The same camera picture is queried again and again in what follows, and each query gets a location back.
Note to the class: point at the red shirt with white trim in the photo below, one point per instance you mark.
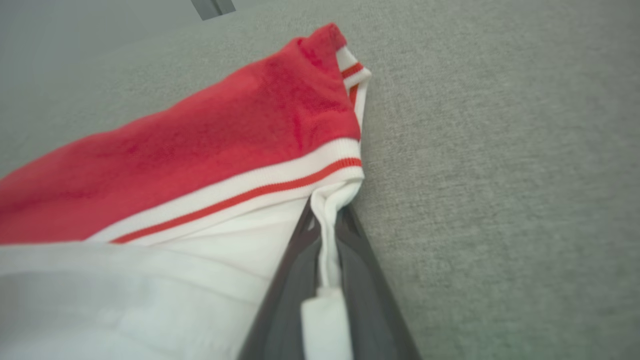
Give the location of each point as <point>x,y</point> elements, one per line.
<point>175,200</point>

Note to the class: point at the grey fabric sofa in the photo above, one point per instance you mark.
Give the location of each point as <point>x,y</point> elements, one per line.
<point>500,175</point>

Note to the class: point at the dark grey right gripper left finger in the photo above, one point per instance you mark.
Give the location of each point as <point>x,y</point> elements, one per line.
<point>285,310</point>

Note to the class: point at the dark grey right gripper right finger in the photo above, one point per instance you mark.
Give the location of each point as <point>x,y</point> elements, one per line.
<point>370,300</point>

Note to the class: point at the grey partition frame post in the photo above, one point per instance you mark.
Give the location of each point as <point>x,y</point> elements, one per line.
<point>224,6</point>
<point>202,8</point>

